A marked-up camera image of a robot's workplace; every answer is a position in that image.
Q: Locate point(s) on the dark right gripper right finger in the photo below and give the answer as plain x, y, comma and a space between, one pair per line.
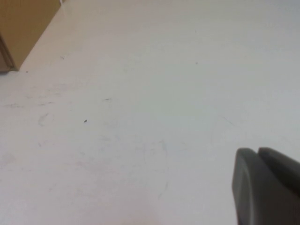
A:
283, 165

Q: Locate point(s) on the brown cardboard shoe box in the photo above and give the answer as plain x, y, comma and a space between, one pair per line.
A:
21, 30

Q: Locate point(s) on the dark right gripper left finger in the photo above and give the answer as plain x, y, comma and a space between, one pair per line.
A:
257, 194

